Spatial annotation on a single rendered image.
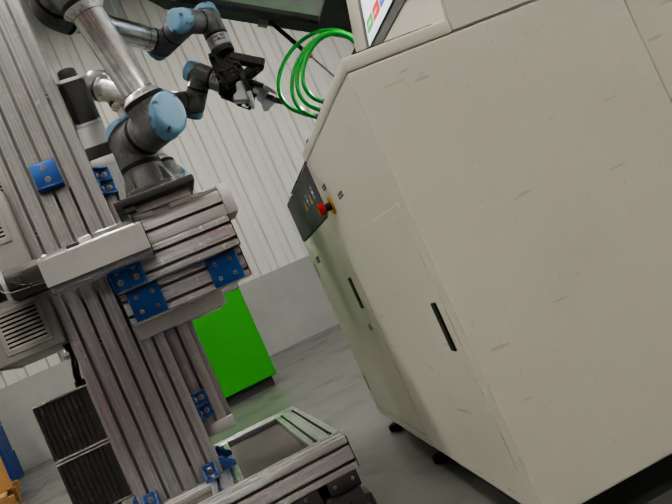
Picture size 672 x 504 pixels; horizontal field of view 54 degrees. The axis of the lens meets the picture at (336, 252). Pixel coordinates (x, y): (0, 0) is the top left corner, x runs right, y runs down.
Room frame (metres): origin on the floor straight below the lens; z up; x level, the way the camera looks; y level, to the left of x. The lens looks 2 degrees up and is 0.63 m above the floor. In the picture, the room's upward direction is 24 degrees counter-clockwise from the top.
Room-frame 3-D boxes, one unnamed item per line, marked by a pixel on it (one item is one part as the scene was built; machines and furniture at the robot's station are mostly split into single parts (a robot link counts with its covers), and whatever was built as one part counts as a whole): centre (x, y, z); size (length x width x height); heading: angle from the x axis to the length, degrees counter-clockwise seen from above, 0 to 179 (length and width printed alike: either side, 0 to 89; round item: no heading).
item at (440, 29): (1.54, -0.20, 0.96); 0.70 x 0.22 x 0.03; 10
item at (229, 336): (5.60, 1.45, 0.65); 0.95 x 0.86 x 1.30; 113
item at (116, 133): (1.85, 0.40, 1.20); 0.13 x 0.12 x 0.14; 53
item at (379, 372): (2.21, 0.03, 0.44); 0.65 x 0.02 x 0.68; 10
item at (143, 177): (1.86, 0.41, 1.09); 0.15 x 0.15 x 0.10
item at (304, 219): (2.21, 0.02, 0.87); 0.62 x 0.04 x 0.16; 10
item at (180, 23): (2.01, 0.14, 1.53); 0.11 x 0.11 x 0.08; 53
